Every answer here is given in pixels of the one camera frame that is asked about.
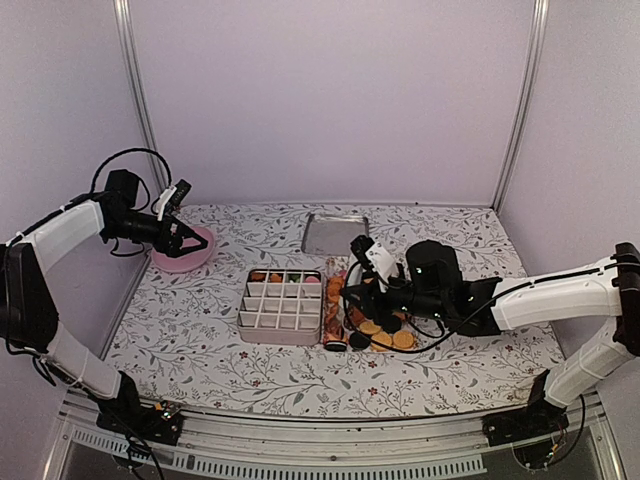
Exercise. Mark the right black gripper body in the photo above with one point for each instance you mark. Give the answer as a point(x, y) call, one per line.
point(373, 306)

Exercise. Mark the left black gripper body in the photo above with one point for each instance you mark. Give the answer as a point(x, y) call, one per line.
point(162, 243)

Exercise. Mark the metal serving tongs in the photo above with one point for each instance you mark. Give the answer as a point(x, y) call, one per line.
point(341, 307)

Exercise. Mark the pink divided cookie tin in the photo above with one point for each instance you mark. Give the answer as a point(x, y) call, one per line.
point(285, 314)

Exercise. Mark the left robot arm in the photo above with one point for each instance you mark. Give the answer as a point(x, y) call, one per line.
point(31, 322)

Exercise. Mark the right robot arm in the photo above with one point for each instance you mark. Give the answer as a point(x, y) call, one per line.
point(430, 284)

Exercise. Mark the pink plate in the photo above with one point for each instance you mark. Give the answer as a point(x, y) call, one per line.
point(188, 262)

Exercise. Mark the floral cookie tray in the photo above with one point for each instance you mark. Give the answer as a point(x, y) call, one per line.
point(333, 331)

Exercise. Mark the yellow round biscuit left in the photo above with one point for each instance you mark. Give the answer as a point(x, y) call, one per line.
point(381, 341)

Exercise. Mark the yellow round biscuit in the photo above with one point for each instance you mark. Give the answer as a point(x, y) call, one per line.
point(381, 341)
point(403, 340)

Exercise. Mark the yellow round biscuit right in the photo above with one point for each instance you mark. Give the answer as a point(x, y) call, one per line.
point(403, 340)

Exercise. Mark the black sandwich cookie right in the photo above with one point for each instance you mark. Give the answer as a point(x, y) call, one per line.
point(359, 341)

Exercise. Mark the black sandwich cookie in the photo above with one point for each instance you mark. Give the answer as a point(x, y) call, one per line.
point(359, 341)
point(335, 346)

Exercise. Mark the black sandwich cookie left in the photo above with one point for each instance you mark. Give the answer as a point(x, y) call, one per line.
point(335, 346)

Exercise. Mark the silver metal tray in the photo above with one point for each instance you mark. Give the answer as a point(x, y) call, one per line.
point(331, 235)

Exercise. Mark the floral tablecloth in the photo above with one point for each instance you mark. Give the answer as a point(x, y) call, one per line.
point(178, 339)

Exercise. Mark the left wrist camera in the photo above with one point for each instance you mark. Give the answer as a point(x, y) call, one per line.
point(170, 199)

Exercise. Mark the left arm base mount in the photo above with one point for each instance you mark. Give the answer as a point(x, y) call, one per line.
point(143, 422)

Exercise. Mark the front aluminium rail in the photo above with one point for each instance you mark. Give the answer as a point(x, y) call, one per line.
point(218, 444)

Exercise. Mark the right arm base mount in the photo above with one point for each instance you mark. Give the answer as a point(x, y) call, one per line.
point(538, 419)

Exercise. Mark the left aluminium frame post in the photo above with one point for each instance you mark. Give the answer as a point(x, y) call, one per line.
point(124, 26)

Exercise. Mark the aluminium frame post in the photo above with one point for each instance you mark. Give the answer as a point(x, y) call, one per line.
point(124, 26)
point(532, 62)

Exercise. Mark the right aluminium frame post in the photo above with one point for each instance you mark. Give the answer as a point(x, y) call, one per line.
point(532, 62)

